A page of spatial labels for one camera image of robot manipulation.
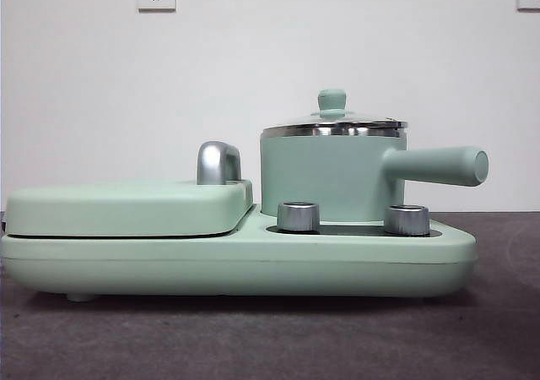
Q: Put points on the glass pot lid green knob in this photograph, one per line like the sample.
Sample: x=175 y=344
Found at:
x=332 y=100

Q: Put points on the silver control knob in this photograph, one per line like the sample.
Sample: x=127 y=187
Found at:
x=297 y=217
x=406 y=220

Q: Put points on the mint green breakfast machine base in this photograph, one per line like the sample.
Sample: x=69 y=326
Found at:
x=253 y=266

